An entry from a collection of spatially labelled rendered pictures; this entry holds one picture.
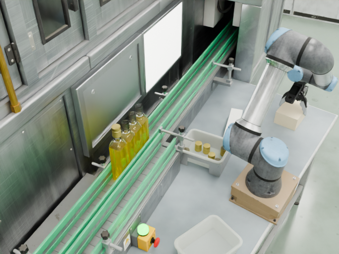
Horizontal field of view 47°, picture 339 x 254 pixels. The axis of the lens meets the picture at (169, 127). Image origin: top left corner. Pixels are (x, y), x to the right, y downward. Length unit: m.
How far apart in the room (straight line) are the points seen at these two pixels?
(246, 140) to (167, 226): 0.48
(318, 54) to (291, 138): 0.69
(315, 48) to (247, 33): 0.84
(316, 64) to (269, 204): 0.58
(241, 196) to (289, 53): 0.62
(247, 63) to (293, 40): 0.88
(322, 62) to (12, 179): 1.16
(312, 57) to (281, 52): 0.11
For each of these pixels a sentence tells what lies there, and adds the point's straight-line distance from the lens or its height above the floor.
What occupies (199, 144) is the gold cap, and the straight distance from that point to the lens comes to 1.91.
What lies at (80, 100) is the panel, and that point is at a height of 1.27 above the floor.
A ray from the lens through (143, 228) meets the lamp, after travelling 1.54.
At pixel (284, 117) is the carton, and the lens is 2.16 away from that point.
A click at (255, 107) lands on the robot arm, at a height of 1.17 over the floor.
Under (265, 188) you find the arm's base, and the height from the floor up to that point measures 0.89.
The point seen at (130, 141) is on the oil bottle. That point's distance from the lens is 1.56.
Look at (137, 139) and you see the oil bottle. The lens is 1.62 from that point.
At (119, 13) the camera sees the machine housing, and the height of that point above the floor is 1.44.
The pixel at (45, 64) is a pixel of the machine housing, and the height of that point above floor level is 1.45.
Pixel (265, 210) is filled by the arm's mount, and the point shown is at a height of 0.80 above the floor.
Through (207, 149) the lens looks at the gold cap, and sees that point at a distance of 1.91.
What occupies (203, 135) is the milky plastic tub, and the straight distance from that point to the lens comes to 1.95.
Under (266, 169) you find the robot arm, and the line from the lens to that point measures 1.58.
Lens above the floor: 2.11
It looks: 40 degrees down
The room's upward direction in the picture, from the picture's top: straight up
